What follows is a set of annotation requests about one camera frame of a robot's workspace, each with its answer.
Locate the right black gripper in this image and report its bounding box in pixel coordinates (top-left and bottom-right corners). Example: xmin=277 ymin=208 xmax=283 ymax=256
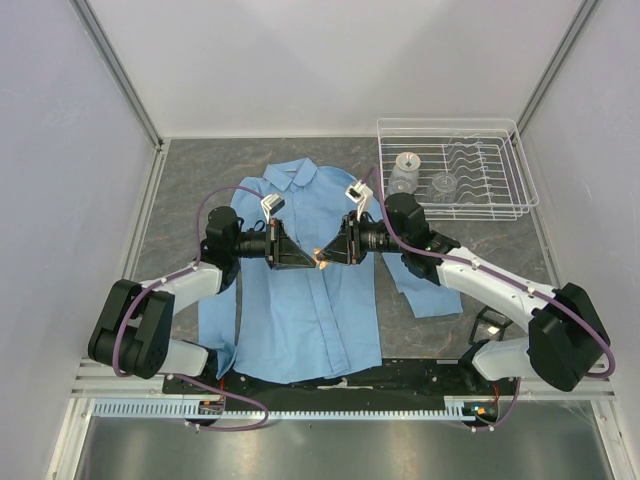
xmin=316 ymin=211 xmax=407 ymax=266

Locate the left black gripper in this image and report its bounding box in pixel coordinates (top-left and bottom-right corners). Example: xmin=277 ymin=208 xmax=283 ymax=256
xmin=230 ymin=218 xmax=315 ymax=271

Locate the light blue button shirt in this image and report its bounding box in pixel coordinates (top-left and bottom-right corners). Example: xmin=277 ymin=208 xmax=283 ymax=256
xmin=198 ymin=158 xmax=464 ymax=385

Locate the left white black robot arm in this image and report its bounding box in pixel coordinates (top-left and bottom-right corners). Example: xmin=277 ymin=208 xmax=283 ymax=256
xmin=88 ymin=206 xmax=316 ymax=393

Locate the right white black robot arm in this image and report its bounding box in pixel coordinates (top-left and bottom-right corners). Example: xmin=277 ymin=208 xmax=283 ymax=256
xmin=317 ymin=193 xmax=612 ymax=394

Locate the clear glass lying left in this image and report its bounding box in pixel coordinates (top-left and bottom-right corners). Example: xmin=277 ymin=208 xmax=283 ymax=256
xmin=386 ymin=177 xmax=416 ymax=196

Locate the clear glass lying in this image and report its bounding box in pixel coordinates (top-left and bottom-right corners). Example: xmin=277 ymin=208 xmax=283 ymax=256
xmin=427 ymin=172 xmax=458 ymax=204
xmin=386 ymin=177 xmax=416 ymax=196

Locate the clear glass with gold base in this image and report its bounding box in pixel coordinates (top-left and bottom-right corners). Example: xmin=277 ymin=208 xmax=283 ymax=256
xmin=390 ymin=152 xmax=421 ymax=187

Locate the clear glass lying right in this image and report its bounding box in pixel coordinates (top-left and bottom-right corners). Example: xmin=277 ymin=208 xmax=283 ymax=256
xmin=427 ymin=172 xmax=458 ymax=204

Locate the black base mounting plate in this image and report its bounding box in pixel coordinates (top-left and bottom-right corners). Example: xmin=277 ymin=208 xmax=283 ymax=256
xmin=162 ymin=357 xmax=521 ymax=414

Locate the small black framed stand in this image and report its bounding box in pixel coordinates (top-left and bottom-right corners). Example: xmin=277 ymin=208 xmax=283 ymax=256
xmin=468 ymin=306 xmax=513 ymax=346

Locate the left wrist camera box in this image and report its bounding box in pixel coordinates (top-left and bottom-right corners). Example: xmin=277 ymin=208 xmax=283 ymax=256
xmin=260 ymin=193 xmax=286 ymax=222

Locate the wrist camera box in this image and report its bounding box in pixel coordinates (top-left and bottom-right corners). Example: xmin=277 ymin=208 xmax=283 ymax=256
xmin=260 ymin=193 xmax=286 ymax=222
xmin=345 ymin=181 xmax=373 ymax=220

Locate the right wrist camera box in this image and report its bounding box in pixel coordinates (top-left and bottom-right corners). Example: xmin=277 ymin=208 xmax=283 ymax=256
xmin=345 ymin=181 xmax=373 ymax=220

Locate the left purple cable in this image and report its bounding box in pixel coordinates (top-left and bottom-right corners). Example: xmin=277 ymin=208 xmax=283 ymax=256
xmin=112 ymin=185 xmax=271 ymax=432

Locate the purple cable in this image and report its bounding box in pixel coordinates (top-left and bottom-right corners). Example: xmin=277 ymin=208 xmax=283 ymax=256
xmin=112 ymin=185 xmax=271 ymax=432
xmin=359 ymin=167 xmax=616 ymax=434

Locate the white wire dish rack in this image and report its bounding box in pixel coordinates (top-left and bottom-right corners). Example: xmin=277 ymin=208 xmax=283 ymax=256
xmin=377 ymin=118 xmax=539 ymax=221

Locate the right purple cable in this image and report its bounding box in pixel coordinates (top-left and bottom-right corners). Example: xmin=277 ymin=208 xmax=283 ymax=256
xmin=359 ymin=167 xmax=616 ymax=434

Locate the aluminium front rail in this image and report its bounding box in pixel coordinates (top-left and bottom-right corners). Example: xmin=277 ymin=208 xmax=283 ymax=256
xmin=71 ymin=359 xmax=615 ymax=401

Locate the slotted grey cable duct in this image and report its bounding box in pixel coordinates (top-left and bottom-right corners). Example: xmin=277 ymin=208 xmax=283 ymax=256
xmin=92 ymin=399 xmax=498 ymax=421

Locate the left aluminium frame post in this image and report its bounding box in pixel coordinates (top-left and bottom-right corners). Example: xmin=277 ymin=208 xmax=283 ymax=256
xmin=69 ymin=0 xmax=164 ymax=150

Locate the aluminium frame post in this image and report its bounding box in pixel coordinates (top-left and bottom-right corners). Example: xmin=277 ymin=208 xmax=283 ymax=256
xmin=69 ymin=0 xmax=164 ymax=150
xmin=516 ymin=0 xmax=601 ymax=133

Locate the right aluminium frame post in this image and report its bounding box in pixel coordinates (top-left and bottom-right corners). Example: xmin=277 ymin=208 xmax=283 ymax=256
xmin=516 ymin=0 xmax=601 ymax=133

